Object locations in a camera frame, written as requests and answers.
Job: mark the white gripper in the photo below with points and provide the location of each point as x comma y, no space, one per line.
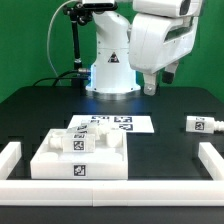
150,51

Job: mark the white square tabletop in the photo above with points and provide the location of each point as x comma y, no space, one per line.
109,160

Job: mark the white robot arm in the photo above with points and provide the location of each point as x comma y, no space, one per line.
111,74

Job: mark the white sheet with tags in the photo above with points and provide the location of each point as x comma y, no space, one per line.
129,123

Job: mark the white U-shaped fence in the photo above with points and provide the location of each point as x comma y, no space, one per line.
102,193

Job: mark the black camera stand pole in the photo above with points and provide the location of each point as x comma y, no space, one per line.
73,13

